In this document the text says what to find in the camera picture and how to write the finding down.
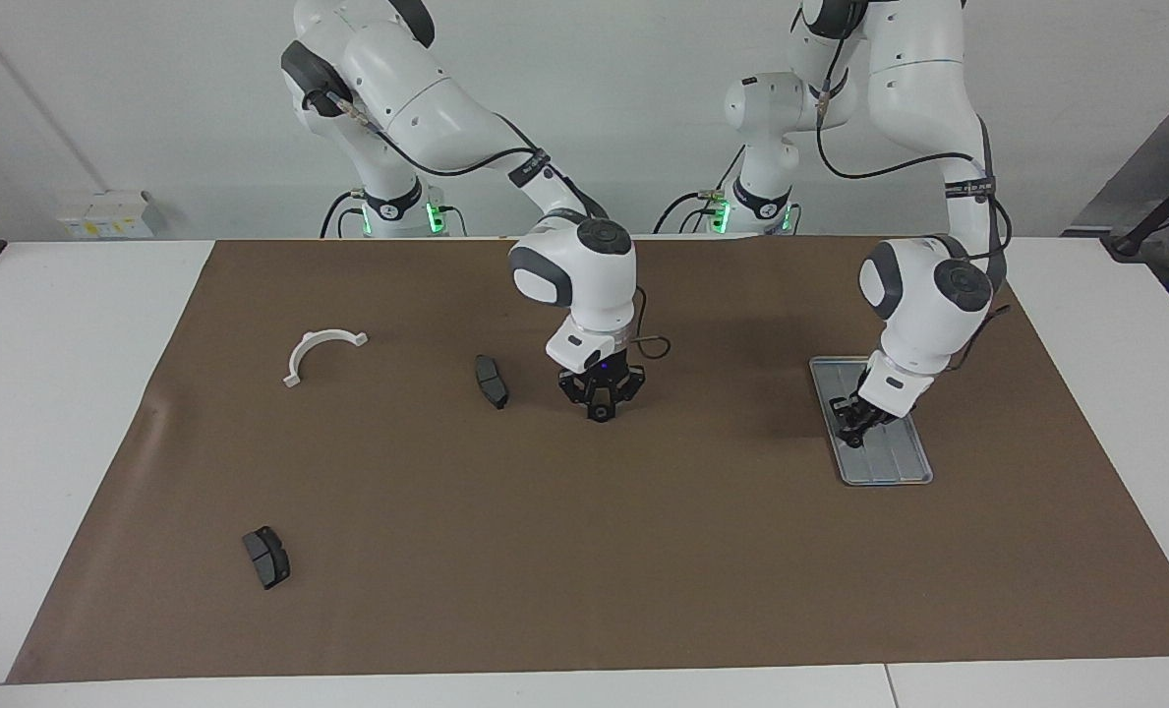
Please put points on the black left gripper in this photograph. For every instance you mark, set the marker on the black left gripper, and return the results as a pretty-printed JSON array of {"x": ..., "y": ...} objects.
[{"x": 864, "y": 408}]

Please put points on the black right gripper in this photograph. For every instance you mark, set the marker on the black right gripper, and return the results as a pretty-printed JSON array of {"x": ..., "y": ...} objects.
[{"x": 602, "y": 377}]

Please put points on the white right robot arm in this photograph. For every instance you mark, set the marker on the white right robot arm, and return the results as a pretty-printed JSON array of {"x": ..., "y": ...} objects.
[{"x": 584, "y": 275}]

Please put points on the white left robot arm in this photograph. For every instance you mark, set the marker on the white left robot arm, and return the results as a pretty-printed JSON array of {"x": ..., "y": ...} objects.
[{"x": 928, "y": 295}]

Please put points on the silver metal tray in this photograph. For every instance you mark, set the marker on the silver metal tray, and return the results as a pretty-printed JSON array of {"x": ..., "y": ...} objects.
[{"x": 899, "y": 462}]

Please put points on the dark grey brake pad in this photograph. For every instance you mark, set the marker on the dark grey brake pad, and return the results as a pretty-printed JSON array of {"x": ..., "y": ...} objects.
[
  {"x": 267, "y": 560},
  {"x": 492, "y": 383}
]

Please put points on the brown table mat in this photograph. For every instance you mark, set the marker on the brown table mat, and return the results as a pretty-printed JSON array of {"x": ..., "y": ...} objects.
[{"x": 594, "y": 551}]

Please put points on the black stand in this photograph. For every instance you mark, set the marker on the black stand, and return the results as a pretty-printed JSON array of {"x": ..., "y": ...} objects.
[{"x": 1159, "y": 211}]

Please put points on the white curved plastic bracket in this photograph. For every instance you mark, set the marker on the white curved plastic bracket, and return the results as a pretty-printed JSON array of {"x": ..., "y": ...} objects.
[{"x": 301, "y": 352}]

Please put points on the white wall socket box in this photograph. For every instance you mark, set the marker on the white wall socket box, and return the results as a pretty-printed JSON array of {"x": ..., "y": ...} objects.
[{"x": 107, "y": 216}]

